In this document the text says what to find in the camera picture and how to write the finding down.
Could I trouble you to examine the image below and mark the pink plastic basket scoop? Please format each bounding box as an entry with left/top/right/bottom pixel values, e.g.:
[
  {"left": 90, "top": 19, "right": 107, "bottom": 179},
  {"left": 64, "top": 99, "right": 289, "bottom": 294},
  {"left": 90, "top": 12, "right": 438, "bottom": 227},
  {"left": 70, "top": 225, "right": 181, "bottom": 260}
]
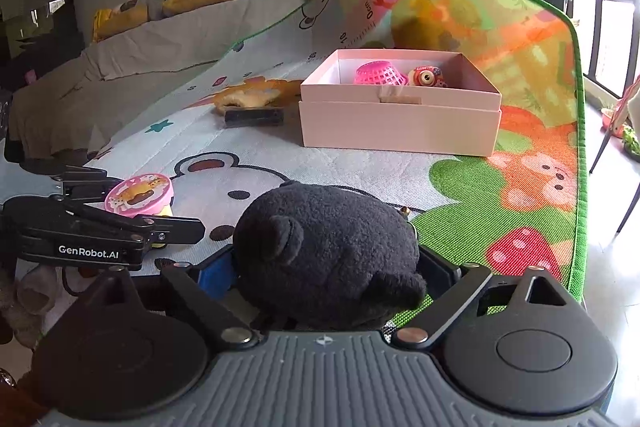
[{"left": 354, "top": 61, "right": 409, "bottom": 86}]

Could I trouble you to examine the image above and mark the green potted plant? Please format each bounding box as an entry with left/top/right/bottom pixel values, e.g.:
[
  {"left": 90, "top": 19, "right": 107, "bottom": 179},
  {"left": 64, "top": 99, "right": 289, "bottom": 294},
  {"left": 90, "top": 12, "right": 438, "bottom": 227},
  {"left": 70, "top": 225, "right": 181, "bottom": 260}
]
[{"left": 621, "top": 127, "right": 640, "bottom": 156}]

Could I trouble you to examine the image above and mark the pink round cartoon tin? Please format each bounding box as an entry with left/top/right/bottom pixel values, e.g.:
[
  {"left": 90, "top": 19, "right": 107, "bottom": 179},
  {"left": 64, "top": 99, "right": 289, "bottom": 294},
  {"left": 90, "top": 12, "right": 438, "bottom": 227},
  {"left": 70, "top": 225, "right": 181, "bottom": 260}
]
[{"left": 104, "top": 174, "right": 175, "bottom": 219}]

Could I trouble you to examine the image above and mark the cartoon printed play mat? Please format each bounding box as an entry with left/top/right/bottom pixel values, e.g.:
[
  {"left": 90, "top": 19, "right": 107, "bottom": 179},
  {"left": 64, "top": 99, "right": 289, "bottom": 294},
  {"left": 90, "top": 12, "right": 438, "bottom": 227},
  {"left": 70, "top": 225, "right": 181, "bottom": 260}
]
[{"left": 0, "top": 0, "right": 587, "bottom": 343}]

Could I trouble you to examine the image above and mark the black plush toy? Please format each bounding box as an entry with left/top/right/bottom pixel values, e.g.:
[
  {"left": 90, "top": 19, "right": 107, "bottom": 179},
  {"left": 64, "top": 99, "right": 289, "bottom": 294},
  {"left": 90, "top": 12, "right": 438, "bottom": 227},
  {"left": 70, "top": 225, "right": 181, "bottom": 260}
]
[{"left": 232, "top": 181, "right": 429, "bottom": 331}]

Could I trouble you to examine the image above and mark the black rectangular case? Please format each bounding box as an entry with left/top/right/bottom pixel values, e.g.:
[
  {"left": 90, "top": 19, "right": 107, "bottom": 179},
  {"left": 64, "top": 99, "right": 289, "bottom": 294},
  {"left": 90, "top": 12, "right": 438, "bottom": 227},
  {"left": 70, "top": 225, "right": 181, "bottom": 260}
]
[{"left": 224, "top": 107, "right": 285, "bottom": 128}]

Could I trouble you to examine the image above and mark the dark cabinet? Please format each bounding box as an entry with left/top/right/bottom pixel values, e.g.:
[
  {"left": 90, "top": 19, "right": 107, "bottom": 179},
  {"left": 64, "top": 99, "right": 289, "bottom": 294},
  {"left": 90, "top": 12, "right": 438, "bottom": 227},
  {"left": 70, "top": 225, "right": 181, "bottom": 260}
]
[{"left": 0, "top": 0, "right": 84, "bottom": 74}]

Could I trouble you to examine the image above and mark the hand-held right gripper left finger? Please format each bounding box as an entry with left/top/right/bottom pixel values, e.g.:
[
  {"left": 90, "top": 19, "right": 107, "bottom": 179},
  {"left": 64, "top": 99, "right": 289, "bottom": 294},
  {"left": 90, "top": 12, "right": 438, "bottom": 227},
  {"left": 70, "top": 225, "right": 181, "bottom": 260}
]
[{"left": 70, "top": 252, "right": 261, "bottom": 349}]

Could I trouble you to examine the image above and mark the black legged chair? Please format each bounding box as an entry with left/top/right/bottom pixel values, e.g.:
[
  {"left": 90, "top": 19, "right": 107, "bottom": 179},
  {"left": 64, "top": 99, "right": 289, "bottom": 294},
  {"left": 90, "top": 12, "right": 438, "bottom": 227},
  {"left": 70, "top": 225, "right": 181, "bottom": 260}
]
[{"left": 590, "top": 77, "right": 640, "bottom": 236}]

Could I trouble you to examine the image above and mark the pink cardboard box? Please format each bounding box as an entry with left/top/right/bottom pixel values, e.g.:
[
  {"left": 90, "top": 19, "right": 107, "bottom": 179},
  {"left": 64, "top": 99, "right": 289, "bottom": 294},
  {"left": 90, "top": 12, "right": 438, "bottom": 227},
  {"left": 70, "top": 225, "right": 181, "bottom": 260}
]
[{"left": 298, "top": 48, "right": 503, "bottom": 158}]

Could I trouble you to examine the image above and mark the grey covered sofa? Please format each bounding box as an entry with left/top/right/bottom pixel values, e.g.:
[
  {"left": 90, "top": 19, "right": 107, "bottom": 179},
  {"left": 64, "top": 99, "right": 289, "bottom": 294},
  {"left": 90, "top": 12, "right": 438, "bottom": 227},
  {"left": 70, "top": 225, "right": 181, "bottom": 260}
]
[{"left": 7, "top": 0, "right": 314, "bottom": 168}]

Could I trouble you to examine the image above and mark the white cloth on chair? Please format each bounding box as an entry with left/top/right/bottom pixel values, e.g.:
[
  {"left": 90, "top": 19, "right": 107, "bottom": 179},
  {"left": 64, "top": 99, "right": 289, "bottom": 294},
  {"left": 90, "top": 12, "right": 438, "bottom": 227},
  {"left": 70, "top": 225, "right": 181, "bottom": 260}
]
[{"left": 619, "top": 76, "right": 640, "bottom": 142}]

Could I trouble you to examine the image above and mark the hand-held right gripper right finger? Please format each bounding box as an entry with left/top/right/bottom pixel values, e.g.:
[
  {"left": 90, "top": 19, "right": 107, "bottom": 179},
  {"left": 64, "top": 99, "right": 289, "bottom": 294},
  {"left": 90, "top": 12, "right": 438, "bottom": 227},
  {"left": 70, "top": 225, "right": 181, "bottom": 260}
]
[{"left": 391, "top": 246, "right": 576, "bottom": 349}]

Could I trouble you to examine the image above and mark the yellow plush pillow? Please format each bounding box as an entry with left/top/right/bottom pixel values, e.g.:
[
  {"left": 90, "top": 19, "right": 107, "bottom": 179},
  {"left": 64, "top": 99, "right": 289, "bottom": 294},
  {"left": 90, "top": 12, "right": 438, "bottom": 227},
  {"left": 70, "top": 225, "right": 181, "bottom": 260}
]
[{"left": 92, "top": 0, "right": 149, "bottom": 43}]

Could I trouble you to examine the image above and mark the red plant pot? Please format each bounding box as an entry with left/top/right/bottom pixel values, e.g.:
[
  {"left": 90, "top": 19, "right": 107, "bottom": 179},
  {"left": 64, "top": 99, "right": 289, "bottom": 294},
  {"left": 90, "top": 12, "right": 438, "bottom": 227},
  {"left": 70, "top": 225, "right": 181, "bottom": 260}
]
[{"left": 601, "top": 107, "right": 623, "bottom": 134}]

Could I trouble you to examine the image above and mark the grey fuzzy cloth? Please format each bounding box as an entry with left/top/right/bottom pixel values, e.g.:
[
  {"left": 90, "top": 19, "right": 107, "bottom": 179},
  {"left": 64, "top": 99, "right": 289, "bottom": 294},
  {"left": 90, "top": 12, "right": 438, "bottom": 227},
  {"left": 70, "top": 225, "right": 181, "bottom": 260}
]
[{"left": 0, "top": 264, "right": 65, "bottom": 349}]

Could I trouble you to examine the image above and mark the red toy camera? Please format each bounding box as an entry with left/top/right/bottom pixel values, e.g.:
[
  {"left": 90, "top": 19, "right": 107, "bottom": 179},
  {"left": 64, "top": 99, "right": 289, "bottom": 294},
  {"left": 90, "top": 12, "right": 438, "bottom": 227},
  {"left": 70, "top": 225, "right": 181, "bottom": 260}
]
[{"left": 407, "top": 66, "right": 448, "bottom": 89}]

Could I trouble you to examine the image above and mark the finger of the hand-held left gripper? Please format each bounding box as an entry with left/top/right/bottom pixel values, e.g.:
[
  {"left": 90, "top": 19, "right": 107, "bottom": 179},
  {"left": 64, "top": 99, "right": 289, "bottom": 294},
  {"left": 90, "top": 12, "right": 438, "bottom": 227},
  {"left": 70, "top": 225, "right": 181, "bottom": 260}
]
[
  {"left": 22, "top": 159, "right": 126, "bottom": 208},
  {"left": 60, "top": 202, "right": 206, "bottom": 248}
]

